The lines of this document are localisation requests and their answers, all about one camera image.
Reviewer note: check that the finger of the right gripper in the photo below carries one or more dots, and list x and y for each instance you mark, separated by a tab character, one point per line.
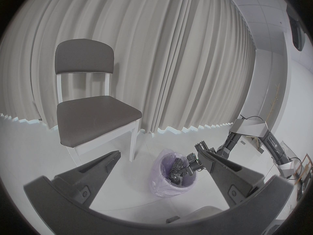
184	172

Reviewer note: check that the dark grey padded chair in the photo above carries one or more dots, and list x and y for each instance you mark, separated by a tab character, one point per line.
97	116

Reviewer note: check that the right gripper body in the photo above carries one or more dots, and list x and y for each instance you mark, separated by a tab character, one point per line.
195	168

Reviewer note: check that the white curtain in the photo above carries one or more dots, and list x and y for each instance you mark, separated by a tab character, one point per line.
97	33
220	70

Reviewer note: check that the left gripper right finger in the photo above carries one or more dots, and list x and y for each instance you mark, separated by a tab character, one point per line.
232	180

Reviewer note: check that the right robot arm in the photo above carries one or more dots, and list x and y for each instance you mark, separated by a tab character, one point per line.
249	127

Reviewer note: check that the black plastic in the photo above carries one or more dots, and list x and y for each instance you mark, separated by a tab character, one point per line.
174	168

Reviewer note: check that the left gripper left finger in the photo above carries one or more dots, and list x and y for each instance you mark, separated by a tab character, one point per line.
85	185

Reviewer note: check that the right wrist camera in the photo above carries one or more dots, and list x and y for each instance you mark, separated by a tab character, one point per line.
192	157

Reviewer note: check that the purple plastic bag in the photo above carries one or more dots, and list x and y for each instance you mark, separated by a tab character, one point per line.
159	187

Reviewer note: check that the white trash bin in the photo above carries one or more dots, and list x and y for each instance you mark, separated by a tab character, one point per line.
189	182

